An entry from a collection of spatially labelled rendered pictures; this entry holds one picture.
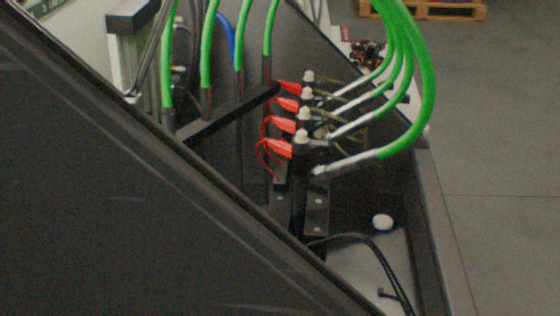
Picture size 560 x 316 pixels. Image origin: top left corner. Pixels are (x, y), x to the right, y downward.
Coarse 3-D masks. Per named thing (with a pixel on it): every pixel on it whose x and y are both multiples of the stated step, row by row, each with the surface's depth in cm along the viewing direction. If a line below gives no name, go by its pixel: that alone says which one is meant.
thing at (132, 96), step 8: (168, 0) 41; (168, 8) 42; (160, 16) 42; (168, 16) 42; (160, 24) 43; (152, 32) 43; (160, 32) 43; (152, 40) 43; (152, 48) 44; (144, 56) 44; (152, 56) 44; (144, 64) 45; (136, 72) 45; (144, 72) 45; (136, 80) 45; (136, 88) 46; (128, 96) 46; (136, 96) 46; (136, 104) 46
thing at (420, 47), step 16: (176, 0) 72; (384, 0) 59; (400, 0) 58; (400, 16) 58; (416, 32) 58; (416, 48) 59; (432, 64) 59; (432, 80) 60; (432, 96) 61; (432, 112) 62; (416, 128) 63; (400, 144) 65
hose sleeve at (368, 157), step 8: (368, 152) 68; (376, 152) 67; (344, 160) 70; (352, 160) 69; (360, 160) 68; (368, 160) 68; (376, 160) 67; (328, 168) 71; (336, 168) 71; (344, 168) 70; (352, 168) 69; (360, 168) 69; (328, 176) 72; (336, 176) 71
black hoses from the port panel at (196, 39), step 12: (192, 0) 94; (192, 12) 95; (180, 24) 101; (192, 24) 96; (204, 24) 103; (192, 36) 97; (192, 48) 97; (192, 60) 98; (192, 72) 103; (192, 84) 106; (192, 96) 102; (180, 108) 103
